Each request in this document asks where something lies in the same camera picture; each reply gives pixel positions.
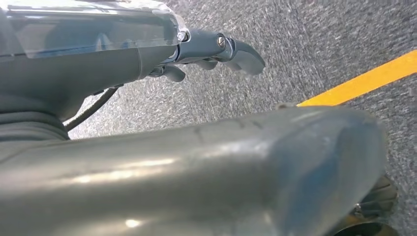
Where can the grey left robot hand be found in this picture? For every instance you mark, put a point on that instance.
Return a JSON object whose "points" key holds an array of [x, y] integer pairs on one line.
{"points": [[195, 179]]}

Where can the yellow floor tape square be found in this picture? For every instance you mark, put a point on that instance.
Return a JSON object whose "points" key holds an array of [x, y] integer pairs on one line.
{"points": [[358, 81]]}

